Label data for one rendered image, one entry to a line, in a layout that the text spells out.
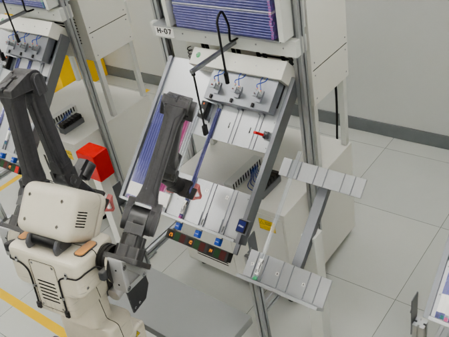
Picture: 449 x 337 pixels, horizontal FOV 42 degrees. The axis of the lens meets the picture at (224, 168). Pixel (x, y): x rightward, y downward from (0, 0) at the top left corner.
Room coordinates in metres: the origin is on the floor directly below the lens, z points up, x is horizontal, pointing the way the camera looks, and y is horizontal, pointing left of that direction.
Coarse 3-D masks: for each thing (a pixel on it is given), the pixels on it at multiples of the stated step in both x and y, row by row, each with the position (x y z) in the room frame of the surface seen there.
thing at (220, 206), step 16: (192, 176) 2.09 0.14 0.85; (208, 192) 1.99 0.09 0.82; (224, 192) 1.95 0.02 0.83; (240, 192) 1.91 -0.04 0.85; (176, 208) 2.02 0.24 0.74; (192, 208) 1.98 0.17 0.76; (208, 208) 1.93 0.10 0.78; (224, 208) 1.89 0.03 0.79; (240, 208) 1.86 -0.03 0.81; (208, 224) 1.88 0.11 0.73; (224, 224) 1.84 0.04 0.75
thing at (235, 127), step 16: (176, 64) 2.55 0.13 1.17; (176, 80) 2.49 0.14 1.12; (192, 80) 2.43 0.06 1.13; (208, 80) 2.38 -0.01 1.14; (160, 96) 2.48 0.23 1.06; (192, 96) 2.37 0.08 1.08; (224, 112) 2.21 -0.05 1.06; (240, 112) 2.17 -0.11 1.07; (256, 112) 2.12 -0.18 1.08; (208, 128) 2.21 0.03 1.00; (224, 128) 2.16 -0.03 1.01; (240, 128) 2.12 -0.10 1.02; (256, 128) 2.07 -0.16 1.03; (272, 128) 2.03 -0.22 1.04; (240, 144) 2.06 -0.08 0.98; (256, 144) 2.02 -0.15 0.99
